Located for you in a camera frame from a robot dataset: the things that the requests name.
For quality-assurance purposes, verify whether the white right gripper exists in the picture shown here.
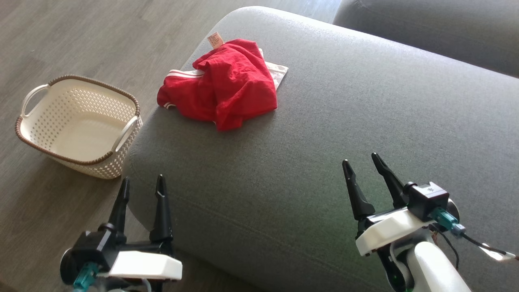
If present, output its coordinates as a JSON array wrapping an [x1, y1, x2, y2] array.
[[341, 152, 435, 257]]

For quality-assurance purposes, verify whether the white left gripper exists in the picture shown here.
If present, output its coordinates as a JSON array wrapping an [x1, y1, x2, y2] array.
[[99, 174, 183, 282]]

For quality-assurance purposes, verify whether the red white basketball jersey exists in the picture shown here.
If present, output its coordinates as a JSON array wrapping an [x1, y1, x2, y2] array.
[[157, 31, 290, 132]]

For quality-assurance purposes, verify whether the grey sofa seat cushion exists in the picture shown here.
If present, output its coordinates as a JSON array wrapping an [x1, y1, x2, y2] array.
[[122, 6, 519, 292]]

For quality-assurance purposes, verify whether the cream perforated laundry basket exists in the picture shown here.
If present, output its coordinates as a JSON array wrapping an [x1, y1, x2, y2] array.
[[15, 74, 144, 180]]

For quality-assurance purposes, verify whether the grey sofa back cushion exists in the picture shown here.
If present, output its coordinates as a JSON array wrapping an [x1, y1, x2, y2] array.
[[332, 0, 519, 78]]

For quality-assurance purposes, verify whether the white cable label tag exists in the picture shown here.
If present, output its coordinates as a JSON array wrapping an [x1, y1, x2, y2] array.
[[480, 243, 518, 261]]

